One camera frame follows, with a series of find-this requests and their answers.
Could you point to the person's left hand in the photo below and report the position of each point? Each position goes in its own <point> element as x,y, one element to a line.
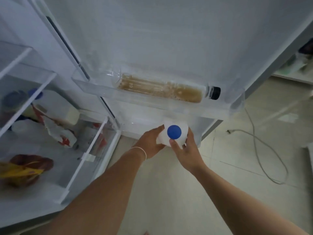
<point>146,144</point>

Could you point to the person's right hand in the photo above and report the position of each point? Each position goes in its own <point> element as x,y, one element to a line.
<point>189,156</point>

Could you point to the person's left thumb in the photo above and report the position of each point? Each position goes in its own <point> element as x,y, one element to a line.
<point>157,130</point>

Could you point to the person's right thumb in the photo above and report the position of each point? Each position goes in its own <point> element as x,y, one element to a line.
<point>175,145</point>

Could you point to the white bottle with blue cap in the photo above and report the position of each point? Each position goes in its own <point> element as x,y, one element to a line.
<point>174,134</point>

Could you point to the person's right forearm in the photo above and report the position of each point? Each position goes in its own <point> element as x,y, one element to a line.
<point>239,205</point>

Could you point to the person's left forearm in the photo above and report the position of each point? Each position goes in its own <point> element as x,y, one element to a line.
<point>102,198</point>

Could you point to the clear fridge door shelf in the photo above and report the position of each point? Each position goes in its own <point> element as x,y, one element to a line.
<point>151,105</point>

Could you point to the clear bottle with brown liquid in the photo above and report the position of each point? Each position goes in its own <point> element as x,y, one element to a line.
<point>161,88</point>

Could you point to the cream box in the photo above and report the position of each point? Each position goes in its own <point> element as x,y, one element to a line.
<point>71,116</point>

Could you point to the white fridge door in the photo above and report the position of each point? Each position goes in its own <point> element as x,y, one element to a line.
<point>171,39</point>

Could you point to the red and white plastic bag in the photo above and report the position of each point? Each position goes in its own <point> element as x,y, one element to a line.
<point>57,130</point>

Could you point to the brown plastic bag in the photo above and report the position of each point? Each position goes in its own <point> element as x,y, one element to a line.
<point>36,162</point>

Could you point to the white plastic container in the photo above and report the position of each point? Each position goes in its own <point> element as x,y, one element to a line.
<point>27,129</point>

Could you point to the glass fridge shelf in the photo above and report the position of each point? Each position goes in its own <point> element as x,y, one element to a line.
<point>14,55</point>
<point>27,80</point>

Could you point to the yellow snack packet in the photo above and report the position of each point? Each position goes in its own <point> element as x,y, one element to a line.
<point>19,171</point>

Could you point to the jar with blue lid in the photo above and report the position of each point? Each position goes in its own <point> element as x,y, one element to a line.
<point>14,101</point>

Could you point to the white fridge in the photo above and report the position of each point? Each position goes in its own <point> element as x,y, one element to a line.
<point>29,208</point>

